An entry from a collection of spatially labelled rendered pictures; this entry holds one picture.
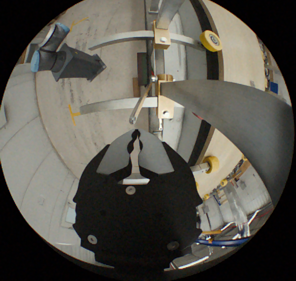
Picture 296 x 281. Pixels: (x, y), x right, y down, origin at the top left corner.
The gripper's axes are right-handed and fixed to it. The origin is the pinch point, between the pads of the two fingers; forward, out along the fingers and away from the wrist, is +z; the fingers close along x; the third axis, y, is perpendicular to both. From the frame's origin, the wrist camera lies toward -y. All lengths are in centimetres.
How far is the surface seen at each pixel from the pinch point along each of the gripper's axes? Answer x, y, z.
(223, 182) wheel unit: 91, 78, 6
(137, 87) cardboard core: -5, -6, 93
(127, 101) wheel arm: -3.4, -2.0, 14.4
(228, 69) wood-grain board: 31.0, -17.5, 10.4
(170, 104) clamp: 9.1, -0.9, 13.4
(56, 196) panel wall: -259, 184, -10
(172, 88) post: 6.2, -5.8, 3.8
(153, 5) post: 7, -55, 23
